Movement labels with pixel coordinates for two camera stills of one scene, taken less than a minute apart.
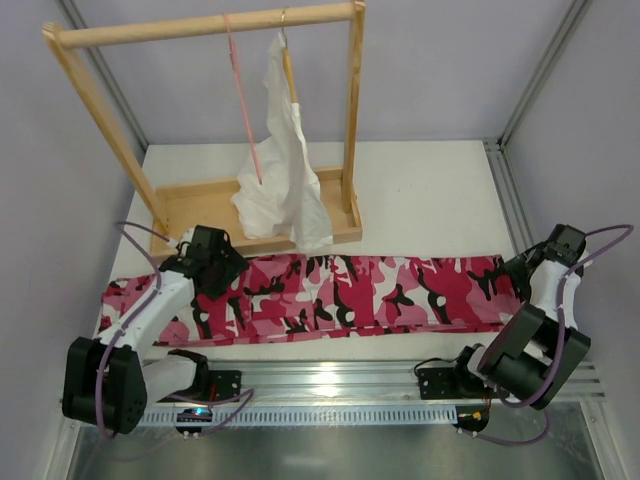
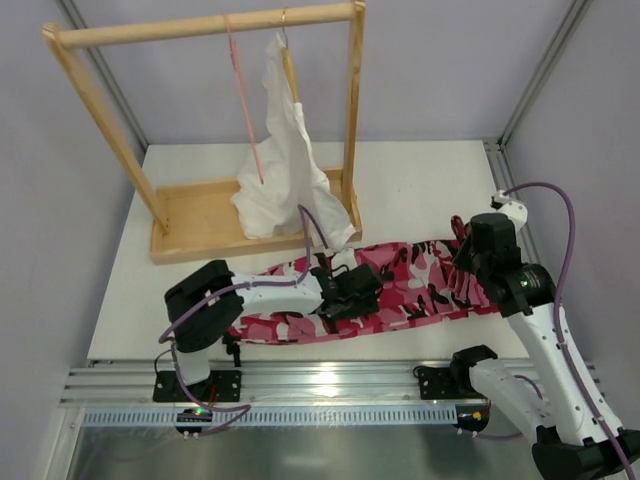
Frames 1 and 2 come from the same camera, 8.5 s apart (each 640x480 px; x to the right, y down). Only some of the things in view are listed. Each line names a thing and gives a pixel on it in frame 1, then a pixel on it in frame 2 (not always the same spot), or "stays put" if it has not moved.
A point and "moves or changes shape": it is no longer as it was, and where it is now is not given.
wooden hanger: [288, 62] stays put
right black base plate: [439, 383] stays put
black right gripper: [520, 273] → [470, 257]
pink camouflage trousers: [316, 299] moves or changes shape
